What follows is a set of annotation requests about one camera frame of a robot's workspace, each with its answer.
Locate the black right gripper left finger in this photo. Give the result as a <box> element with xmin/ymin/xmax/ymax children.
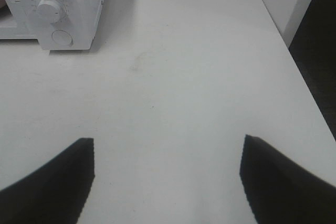
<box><xmin>1</xmin><ymin>138</ymin><xmax>95</xmax><ymax>223</ymax></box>

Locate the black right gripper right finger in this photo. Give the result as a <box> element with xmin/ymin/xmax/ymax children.
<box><xmin>239</xmin><ymin>135</ymin><xmax>335</xmax><ymax>223</ymax></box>

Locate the white round door button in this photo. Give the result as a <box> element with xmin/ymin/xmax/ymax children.
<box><xmin>51</xmin><ymin>30</ymin><xmax>72</xmax><ymax>46</ymax></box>

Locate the pink round plate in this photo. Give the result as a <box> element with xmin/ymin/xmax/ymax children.
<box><xmin>0</xmin><ymin>0</ymin><xmax>6</xmax><ymax>8</ymax></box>

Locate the white lower timer knob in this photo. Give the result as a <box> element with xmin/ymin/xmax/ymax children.
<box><xmin>36</xmin><ymin>0</ymin><xmax>65</xmax><ymax>24</ymax></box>

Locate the white microwave oven body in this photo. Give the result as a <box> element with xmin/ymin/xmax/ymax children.
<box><xmin>1</xmin><ymin>0</ymin><xmax>104</xmax><ymax>50</ymax></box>

